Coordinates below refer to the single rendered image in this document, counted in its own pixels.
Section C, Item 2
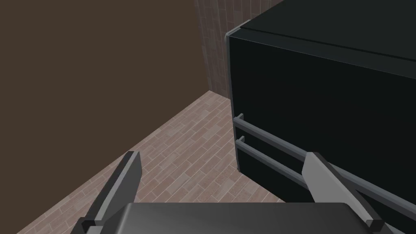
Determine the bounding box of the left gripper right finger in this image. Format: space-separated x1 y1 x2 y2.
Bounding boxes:
301 152 386 232

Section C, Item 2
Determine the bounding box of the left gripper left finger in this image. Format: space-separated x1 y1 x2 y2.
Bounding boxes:
81 151 142 233

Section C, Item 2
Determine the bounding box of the black refrigerator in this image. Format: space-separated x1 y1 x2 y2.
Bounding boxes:
225 0 416 234

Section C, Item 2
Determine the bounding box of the grey bar handle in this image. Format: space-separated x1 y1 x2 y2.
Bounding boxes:
234 136 416 223
232 113 416 203

